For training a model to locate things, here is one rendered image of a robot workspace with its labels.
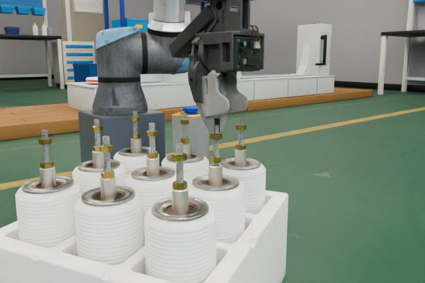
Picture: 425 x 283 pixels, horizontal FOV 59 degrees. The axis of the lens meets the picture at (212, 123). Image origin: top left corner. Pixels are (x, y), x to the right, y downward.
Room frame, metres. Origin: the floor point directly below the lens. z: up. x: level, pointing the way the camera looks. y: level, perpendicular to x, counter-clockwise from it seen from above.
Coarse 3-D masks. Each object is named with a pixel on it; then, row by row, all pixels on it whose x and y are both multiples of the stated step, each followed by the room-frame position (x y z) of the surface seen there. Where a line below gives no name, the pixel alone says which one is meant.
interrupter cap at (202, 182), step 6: (198, 180) 0.59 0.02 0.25; (204, 180) 0.59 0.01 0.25; (228, 180) 0.59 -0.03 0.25; (234, 180) 0.59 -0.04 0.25; (198, 186) 0.56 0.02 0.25; (204, 186) 0.56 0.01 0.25; (210, 186) 0.56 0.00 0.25; (216, 186) 0.56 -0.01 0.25; (222, 186) 0.56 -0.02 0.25; (228, 186) 0.56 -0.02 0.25; (234, 186) 0.56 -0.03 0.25
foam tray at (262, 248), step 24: (264, 216) 0.61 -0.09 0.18; (0, 240) 0.53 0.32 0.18; (72, 240) 0.53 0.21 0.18; (144, 240) 0.56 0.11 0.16; (240, 240) 0.53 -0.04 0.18; (264, 240) 0.57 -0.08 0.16; (0, 264) 0.51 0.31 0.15; (24, 264) 0.49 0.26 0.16; (48, 264) 0.47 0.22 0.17; (72, 264) 0.46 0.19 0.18; (96, 264) 0.46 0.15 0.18; (120, 264) 0.46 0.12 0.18; (144, 264) 0.48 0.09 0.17; (216, 264) 0.51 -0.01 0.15; (240, 264) 0.47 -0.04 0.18; (264, 264) 0.58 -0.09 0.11
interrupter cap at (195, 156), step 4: (192, 152) 0.77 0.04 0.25; (196, 152) 0.77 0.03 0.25; (168, 156) 0.74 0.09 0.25; (192, 156) 0.75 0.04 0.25; (196, 156) 0.74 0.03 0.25; (200, 156) 0.74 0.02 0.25; (168, 160) 0.72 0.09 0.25; (172, 160) 0.71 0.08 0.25; (188, 160) 0.70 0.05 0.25; (192, 160) 0.70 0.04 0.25; (196, 160) 0.71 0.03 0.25
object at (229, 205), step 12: (192, 192) 0.55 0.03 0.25; (204, 192) 0.54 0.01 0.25; (216, 192) 0.54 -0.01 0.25; (228, 192) 0.54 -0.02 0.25; (240, 192) 0.56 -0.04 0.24; (216, 204) 0.54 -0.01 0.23; (228, 204) 0.54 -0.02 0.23; (240, 204) 0.56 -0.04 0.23; (216, 216) 0.54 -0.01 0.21; (228, 216) 0.54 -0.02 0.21; (240, 216) 0.55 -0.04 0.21; (216, 228) 0.53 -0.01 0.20; (228, 228) 0.54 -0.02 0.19; (240, 228) 0.56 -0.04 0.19; (216, 240) 0.54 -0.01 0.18; (228, 240) 0.54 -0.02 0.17
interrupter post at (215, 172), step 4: (220, 164) 0.59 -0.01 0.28; (212, 168) 0.57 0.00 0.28; (216, 168) 0.57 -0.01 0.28; (220, 168) 0.57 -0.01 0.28; (212, 172) 0.57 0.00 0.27; (216, 172) 0.57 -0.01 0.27; (220, 172) 0.57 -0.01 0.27; (212, 176) 0.57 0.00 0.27; (216, 176) 0.57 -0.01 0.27; (220, 176) 0.57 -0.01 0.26; (212, 180) 0.57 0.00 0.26; (216, 180) 0.57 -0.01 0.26; (220, 180) 0.57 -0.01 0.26; (212, 184) 0.57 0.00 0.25; (216, 184) 0.57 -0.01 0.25; (220, 184) 0.57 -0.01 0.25
